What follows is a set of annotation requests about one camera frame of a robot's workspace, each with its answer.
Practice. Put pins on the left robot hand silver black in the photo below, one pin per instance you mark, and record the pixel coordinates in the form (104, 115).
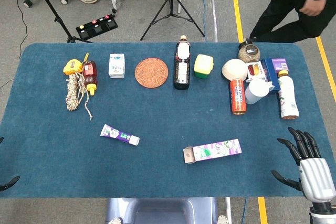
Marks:
(9, 182)

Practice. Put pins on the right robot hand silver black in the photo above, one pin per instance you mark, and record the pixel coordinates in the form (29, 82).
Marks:
(313, 174)

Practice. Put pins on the purple carton box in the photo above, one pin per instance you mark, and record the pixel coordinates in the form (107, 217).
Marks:
(215, 150)

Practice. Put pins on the purple white toothpaste tube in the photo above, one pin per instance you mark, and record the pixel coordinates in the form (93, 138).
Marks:
(116, 134)

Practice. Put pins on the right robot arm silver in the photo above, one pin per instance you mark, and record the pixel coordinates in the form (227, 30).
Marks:
(324, 214)

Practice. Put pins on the robot base blue grey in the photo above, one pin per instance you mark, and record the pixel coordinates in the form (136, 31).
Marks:
(162, 211)

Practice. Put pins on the blue purple box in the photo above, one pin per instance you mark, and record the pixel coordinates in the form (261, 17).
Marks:
(271, 68)

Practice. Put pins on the red white snack packet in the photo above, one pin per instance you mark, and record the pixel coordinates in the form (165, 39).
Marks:
(256, 70)

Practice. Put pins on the white blue carton box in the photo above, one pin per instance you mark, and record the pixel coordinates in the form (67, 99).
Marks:
(116, 65)

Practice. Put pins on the white drink bottle orange cap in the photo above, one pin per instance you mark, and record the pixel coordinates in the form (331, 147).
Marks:
(287, 98)

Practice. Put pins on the white plastic cup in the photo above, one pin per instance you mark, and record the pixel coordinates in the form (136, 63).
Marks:
(256, 91)

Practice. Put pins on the orange drink can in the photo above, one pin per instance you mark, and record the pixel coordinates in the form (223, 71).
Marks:
(238, 96)

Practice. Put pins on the yellow tape measure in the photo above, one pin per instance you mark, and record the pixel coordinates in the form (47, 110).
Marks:
(71, 67)

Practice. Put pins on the white bowl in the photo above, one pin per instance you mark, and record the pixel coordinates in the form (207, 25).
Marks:
(234, 69)

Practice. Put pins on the red sauce squeeze bottle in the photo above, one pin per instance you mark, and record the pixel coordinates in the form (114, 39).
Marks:
(90, 75)

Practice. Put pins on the glass jar with grains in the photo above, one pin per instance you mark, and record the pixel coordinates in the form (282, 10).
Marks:
(249, 52)

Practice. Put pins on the yellow green lidded container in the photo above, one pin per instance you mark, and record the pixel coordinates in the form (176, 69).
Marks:
(203, 65)

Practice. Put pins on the blue table cloth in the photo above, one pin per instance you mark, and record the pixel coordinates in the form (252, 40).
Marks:
(157, 119)

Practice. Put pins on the dark sauce bottle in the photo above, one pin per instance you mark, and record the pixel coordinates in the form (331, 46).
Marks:
(182, 72)

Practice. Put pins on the standing person in black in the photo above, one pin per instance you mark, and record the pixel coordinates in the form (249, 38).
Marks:
(288, 3)

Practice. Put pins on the black foot pedal board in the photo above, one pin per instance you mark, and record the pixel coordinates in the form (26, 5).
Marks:
(95, 27)

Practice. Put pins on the round woven coaster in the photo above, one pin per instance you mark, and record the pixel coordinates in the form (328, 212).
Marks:
(151, 73)

